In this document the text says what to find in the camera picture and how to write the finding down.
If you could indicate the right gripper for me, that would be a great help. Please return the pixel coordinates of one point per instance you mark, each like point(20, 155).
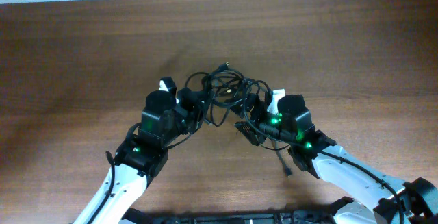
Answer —
point(261, 106)

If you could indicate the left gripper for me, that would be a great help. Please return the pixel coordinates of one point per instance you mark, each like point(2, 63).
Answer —
point(198, 107)

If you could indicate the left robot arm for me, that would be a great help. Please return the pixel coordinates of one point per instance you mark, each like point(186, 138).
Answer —
point(144, 151)

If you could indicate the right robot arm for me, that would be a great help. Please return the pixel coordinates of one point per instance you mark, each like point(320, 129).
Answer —
point(373, 196)

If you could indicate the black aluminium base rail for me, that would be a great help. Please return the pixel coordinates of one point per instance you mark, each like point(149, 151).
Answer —
point(322, 215)

